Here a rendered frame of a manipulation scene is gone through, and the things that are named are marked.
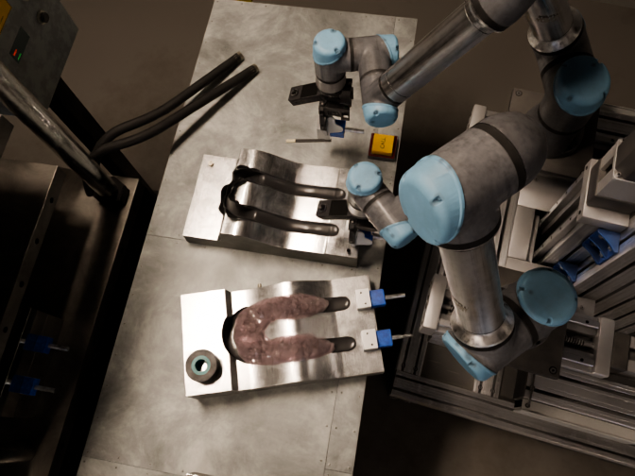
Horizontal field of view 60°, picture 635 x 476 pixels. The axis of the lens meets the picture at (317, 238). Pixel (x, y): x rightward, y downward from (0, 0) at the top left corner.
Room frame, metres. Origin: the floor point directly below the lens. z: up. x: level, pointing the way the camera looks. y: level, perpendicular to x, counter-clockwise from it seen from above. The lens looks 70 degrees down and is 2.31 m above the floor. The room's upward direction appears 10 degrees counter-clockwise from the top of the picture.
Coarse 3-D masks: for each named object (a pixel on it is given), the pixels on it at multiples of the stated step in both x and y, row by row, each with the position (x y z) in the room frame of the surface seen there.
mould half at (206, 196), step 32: (224, 160) 0.81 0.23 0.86; (256, 160) 0.75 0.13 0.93; (288, 160) 0.76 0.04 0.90; (256, 192) 0.66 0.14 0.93; (192, 224) 0.63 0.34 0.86; (224, 224) 0.58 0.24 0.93; (256, 224) 0.57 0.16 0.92; (288, 256) 0.50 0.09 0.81; (320, 256) 0.47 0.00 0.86; (352, 256) 0.44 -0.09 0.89
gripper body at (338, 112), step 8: (344, 88) 0.79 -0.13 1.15; (352, 88) 0.83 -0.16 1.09; (328, 96) 0.78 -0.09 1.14; (336, 96) 0.80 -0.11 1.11; (344, 96) 0.79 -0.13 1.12; (352, 96) 0.83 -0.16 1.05; (320, 104) 0.80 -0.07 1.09; (328, 104) 0.79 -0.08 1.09; (336, 104) 0.79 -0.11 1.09; (344, 104) 0.78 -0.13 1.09; (328, 112) 0.79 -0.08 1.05; (336, 112) 0.79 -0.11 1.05; (344, 112) 0.78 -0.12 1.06; (344, 120) 0.77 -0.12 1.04
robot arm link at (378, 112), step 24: (480, 0) 0.65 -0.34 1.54; (504, 0) 0.63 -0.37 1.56; (528, 0) 0.62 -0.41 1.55; (456, 24) 0.66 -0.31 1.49; (480, 24) 0.63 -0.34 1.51; (504, 24) 0.61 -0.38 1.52; (432, 48) 0.65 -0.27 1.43; (456, 48) 0.63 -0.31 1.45; (384, 72) 0.72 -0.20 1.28; (408, 72) 0.65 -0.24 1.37; (432, 72) 0.63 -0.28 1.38; (384, 96) 0.65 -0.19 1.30; (408, 96) 0.64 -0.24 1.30; (384, 120) 0.62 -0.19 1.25
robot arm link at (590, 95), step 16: (560, 64) 0.69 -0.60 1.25; (576, 64) 0.67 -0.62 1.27; (592, 64) 0.66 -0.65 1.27; (544, 80) 0.68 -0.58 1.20; (560, 80) 0.64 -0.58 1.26; (576, 80) 0.63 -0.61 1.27; (592, 80) 0.63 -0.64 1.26; (608, 80) 0.62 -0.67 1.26; (544, 96) 0.66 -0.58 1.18; (560, 96) 0.61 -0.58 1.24; (576, 96) 0.60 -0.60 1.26; (592, 96) 0.59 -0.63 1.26; (544, 112) 0.63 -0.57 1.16; (560, 112) 0.60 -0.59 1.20; (576, 112) 0.58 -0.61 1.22; (592, 112) 0.58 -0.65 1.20; (560, 128) 0.58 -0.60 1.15; (576, 128) 0.58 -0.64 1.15
